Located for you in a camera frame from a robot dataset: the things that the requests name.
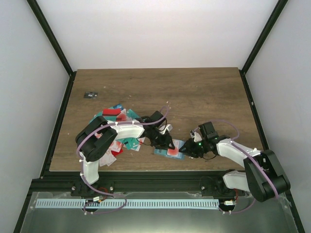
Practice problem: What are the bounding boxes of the white floral card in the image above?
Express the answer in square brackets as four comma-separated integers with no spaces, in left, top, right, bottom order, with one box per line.
[99,151,117,166]

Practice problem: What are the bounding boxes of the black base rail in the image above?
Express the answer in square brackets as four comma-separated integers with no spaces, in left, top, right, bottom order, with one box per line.
[239,70,269,150]
[39,71,77,179]

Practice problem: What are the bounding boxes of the red white circle card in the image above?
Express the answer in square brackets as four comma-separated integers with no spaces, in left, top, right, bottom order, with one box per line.
[167,139,184,158]

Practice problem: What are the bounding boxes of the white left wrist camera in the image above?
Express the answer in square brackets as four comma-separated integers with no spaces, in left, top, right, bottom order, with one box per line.
[159,124,173,134]

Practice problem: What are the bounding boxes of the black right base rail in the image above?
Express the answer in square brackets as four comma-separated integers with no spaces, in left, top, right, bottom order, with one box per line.
[239,70,269,150]

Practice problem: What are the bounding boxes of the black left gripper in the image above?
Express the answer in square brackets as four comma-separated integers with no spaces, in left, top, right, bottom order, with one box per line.
[149,128,175,150]

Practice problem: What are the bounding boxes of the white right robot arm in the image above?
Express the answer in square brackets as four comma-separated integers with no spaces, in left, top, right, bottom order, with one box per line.
[155,121,291,202]

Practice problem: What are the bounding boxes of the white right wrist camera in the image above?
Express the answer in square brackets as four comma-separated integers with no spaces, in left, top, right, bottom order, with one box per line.
[190,130,202,143]

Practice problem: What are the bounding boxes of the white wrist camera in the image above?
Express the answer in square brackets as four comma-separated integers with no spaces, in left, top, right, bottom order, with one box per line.
[190,130,202,143]
[159,124,173,134]

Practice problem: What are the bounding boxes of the metal front plate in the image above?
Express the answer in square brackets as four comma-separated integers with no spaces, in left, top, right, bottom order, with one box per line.
[17,193,298,233]

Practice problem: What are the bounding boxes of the light blue slotted strip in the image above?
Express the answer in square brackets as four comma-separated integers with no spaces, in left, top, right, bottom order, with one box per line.
[35,199,219,210]

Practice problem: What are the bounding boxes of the red card on pile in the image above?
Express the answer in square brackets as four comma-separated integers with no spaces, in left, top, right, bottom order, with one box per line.
[102,108,121,117]

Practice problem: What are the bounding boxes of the black right frame post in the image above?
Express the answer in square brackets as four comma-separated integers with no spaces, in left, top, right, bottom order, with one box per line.
[240,0,288,75]

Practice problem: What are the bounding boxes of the black front mounting rail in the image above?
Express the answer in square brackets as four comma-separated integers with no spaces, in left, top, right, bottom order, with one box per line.
[29,170,244,198]

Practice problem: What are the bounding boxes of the black left frame post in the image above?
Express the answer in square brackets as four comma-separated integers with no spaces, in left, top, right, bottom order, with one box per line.
[27,0,74,76]

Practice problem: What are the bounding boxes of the black frame post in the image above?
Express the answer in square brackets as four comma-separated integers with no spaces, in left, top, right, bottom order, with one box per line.
[27,0,74,76]
[240,0,288,75]

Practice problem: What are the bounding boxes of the blue card holder wallet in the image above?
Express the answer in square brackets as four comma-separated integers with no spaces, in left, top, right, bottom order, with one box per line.
[154,139,185,160]

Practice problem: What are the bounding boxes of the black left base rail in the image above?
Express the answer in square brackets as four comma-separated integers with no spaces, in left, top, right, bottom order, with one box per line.
[39,71,77,179]

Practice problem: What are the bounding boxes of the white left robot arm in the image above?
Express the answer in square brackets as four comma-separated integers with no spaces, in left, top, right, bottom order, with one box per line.
[75,111,176,196]

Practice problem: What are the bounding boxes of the black VIP card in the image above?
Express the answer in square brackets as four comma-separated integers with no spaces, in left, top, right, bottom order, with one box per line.
[84,92,98,99]

